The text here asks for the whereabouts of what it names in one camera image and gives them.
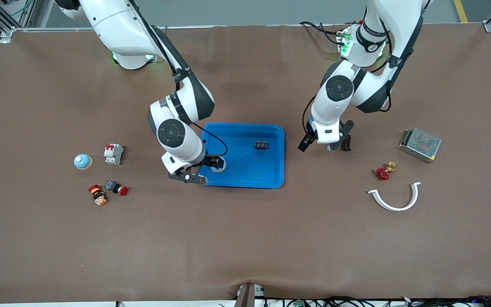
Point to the blue dome call bell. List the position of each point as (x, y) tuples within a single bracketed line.
[(223, 166), (82, 161)]

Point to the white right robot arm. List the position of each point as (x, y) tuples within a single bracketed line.
[(186, 145)]

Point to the blue plastic tray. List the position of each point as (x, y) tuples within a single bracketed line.
[(249, 170)]

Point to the red mushroom push button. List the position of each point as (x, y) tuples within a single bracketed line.
[(116, 187)]

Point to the metal mesh power supply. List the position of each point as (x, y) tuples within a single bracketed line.
[(420, 145)]

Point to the white half-round pipe clamp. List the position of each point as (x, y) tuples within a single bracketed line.
[(394, 208)]

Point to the white circuit breaker red switch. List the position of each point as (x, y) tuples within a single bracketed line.
[(113, 154)]

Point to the orange emergency stop switch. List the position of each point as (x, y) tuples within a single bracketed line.
[(98, 195)]

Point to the grey metal bracket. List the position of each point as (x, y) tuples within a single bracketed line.
[(247, 296)]

